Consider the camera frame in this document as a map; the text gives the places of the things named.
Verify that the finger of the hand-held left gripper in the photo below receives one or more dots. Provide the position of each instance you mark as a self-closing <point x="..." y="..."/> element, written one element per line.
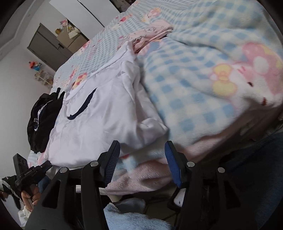
<point x="42" y="168"/>

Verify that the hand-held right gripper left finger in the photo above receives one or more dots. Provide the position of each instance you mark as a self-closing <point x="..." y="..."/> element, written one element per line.
<point x="110" y="163"/>

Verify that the white shirt with navy trim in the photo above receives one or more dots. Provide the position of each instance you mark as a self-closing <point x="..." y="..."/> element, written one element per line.
<point x="99" y="115"/>

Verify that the grey door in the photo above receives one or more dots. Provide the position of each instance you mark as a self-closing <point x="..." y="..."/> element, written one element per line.
<point x="48" y="48"/>

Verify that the white wardrobe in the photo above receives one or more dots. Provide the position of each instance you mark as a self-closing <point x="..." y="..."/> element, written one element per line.
<point x="92" y="11"/>

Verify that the black white striped cloth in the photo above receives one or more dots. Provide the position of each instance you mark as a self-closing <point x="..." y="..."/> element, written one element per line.
<point x="6" y="185"/>

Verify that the black garment pile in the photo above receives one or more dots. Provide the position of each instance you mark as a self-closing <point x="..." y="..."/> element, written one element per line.
<point x="39" y="132"/>

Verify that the blue fluffy slipper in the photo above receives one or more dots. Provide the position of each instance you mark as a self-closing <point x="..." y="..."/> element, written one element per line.
<point x="132" y="219"/>

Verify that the white handbag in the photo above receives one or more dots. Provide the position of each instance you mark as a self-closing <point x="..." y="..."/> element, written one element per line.
<point x="74" y="32"/>

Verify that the pink printed pajama garment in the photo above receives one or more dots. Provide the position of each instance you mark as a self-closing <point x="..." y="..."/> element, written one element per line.
<point x="152" y="31"/>

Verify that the blue checked printed blanket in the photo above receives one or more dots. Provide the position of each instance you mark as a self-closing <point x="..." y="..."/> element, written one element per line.
<point x="188" y="88"/>

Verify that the white shelf rack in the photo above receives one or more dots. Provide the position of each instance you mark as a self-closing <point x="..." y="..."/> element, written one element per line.
<point x="44" y="77"/>

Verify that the person's left leg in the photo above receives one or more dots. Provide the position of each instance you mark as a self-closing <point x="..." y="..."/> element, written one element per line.
<point x="44" y="184"/>

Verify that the beige cabinet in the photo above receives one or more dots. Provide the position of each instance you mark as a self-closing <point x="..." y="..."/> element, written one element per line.
<point x="75" y="41"/>

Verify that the dark glass-door wardrobe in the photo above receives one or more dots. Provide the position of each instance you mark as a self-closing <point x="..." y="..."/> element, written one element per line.
<point x="123" y="4"/>

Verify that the small pink plush toy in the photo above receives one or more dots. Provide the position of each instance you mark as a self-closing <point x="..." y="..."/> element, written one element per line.
<point x="64" y="23"/>

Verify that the red blue wall doll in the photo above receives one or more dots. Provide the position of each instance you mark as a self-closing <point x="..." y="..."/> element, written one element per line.
<point x="35" y="66"/>

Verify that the person's left hand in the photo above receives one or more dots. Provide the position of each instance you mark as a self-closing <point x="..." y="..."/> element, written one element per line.
<point x="33" y="195"/>

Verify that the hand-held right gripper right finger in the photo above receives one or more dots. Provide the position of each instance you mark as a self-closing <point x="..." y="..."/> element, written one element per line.
<point x="172" y="163"/>

